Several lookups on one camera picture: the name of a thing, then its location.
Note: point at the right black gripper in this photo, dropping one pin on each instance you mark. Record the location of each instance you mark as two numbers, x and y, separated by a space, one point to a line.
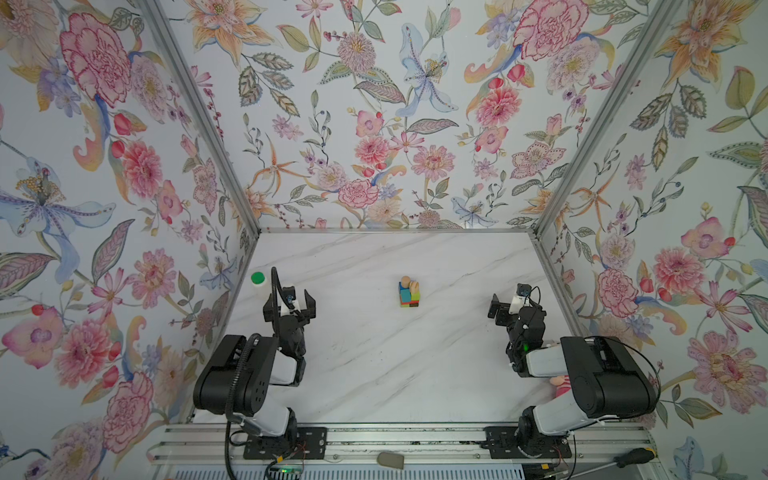
502 308

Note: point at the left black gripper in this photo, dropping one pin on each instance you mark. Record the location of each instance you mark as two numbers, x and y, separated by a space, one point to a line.
310 308

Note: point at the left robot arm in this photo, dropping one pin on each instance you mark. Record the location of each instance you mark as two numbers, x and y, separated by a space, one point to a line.
236 380

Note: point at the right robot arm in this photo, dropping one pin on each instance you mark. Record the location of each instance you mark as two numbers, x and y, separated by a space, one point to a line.
603 379

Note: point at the white bottle green cap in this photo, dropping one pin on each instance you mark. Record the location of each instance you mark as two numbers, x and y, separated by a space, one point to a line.
258 279

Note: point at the pink plush doll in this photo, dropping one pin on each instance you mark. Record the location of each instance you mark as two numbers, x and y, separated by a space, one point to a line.
561 384

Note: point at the grey oval object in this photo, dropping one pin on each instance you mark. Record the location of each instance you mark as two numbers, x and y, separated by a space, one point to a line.
391 460

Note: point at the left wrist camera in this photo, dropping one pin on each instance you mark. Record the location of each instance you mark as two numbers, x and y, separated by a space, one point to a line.
288 297

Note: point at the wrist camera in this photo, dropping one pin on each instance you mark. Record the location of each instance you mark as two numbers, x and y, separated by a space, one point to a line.
520 298
288 297

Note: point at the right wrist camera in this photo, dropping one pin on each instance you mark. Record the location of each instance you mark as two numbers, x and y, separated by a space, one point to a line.
520 298

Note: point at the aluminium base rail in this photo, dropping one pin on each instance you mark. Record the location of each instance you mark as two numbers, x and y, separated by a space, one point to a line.
418 443

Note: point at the black handled screwdriver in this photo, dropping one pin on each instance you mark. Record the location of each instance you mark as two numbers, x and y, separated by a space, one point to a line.
637 456

